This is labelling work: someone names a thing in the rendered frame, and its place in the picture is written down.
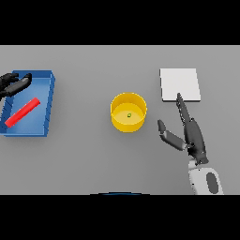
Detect red beaker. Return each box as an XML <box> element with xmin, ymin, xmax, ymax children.
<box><xmin>4</xmin><ymin>97</ymin><xmax>41</xmax><ymax>128</ymax></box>

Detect pale square measuring scale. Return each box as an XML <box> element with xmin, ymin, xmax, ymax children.
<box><xmin>159</xmin><ymin>67</ymin><xmax>202</xmax><ymax>103</ymax></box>

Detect yellow bowl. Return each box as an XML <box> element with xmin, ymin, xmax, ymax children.
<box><xmin>110</xmin><ymin>92</ymin><xmax>148</xmax><ymax>133</ymax></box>

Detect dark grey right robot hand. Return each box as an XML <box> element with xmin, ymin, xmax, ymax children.
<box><xmin>157</xmin><ymin>92</ymin><xmax>210</xmax><ymax>166</ymax></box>

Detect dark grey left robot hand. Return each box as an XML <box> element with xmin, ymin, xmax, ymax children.
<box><xmin>0</xmin><ymin>72</ymin><xmax>33</xmax><ymax>101</ymax></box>

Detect blue plastic tray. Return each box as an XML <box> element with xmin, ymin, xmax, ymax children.
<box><xmin>0</xmin><ymin>69</ymin><xmax>56</xmax><ymax>138</ymax></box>

